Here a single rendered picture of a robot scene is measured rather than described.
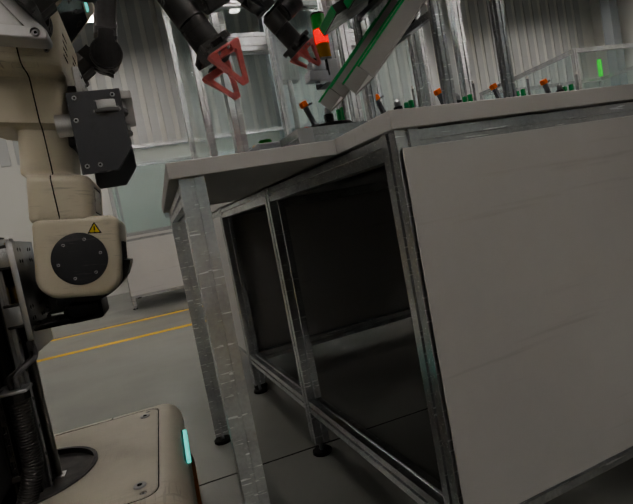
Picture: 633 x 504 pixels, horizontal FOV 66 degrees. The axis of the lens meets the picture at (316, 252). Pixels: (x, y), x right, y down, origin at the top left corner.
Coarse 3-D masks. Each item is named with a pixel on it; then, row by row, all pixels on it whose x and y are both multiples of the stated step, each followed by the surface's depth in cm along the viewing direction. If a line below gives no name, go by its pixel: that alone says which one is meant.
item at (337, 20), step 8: (368, 0) 126; (336, 8) 118; (344, 8) 118; (352, 8) 122; (360, 8) 128; (328, 16) 122; (336, 16) 119; (344, 16) 125; (352, 16) 131; (328, 24) 124; (336, 24) 127; (328, 32) 129
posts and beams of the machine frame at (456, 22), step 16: (336, 0) 239; (448, 0) 245; (448, 16) 247; (336, 32) 243; (464, 32) 246; (464, 48) 246; (464, 64) 246; (464, 80) 246; (352, 96) 242; (352, 112) 245
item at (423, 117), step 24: (528, 96) 85; (552, 96) 87; (576, 96) 90; (600, 96) 92; (624, 96) 94; (384, 120) 77; (408, 120) 76; (432, 120) 78; (456, 120) 80; (480, 120) 84; (336, 144) 94; (360, 144) 86; (312, 192) 223
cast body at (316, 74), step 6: (312, 66) 149; (318, 66) 150; (324, 66) 150; (312, 72) 149; (318, 72) 150; (324, 72) 150; (306, 78) 151; (312, 78) 149; (318, 78) 150; (324, 78) 150; (330, 78) 153; (306, 84) 153
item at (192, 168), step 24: (312, 144) 93; (168, 168) 85; (192, 168) 86; (216, 168) 87; (240, 168) 89; (264, 168) 95; (288, 168) 103; (384, 168) 156; (168, 192) 106; (216, 192) 128; (240, 192) 143
